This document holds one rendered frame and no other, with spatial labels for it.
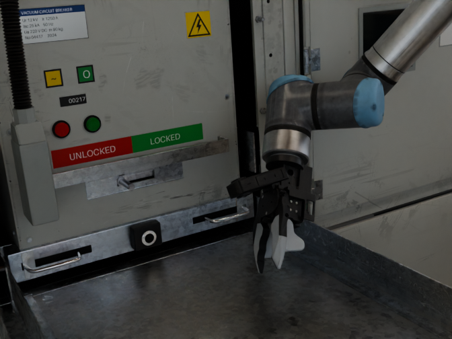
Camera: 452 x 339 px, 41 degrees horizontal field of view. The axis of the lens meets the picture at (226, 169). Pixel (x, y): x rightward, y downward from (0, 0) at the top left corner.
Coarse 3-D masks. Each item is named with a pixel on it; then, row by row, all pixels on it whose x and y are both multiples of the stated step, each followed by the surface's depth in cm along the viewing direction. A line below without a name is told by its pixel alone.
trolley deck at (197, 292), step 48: (240, 240) 130; (96, 288) 113; (144, 288) 111; (192, 288) 110; (240, 288) 109; (288, 288) 108; (336, 288) 107; (96, 336) 97; (144, 336) 96; (192, 336) 95; (240, 336) 94; (288, 336) 93; (336, 336) 92; (384, 336) 91; (432, 336) 90
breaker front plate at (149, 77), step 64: (64, 0) 107; (128, 0) 113; (192, 0) 119; (0, 64) 104; (64, 64) 109; (128, 64) 116; (192, 64) 122; (0, 128) 106; (128, 128) 118; (64, 192) 115; (128, 192) 121; (192, 192) 129
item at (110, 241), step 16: (192, 208) 128; (208, 208) 130; (224, 208) 133; (128, 224) 122; (160, 224) 125; (176, 224) 127; (192, 224) 129; (208, 224) 131; (224, 224) 134; (64, 240) 116; (80, 240) 117; (96, 240) 119; (112, 240) 121; (128, 240) 122; (16, 256) 111; (48, 256) 115; (64, 256) 116; (96, 256) 120; (16, 272) 112; (48, 272) 115
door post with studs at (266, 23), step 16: (256, 0) 122; (272, 0) 124; (256, 16) 123; (272, 16) 125; (256, 32) 124; (272, 32) 125; (256, 48) 125; (272, 48) 126; (256, 64) 126; (272, 64) 127; (256, 80) 126; (272, 80) 128; (256, 96) 132; (256, 112) 133
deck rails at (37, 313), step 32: (320, 256) 118; (352, 256) 109; (384, 256) 102; (352, 288) 106; (384, 288) 103; (416, 288) 97; (448, 288) 91; (32, 320) 92; (416, 320) 94; (448, 320) 92
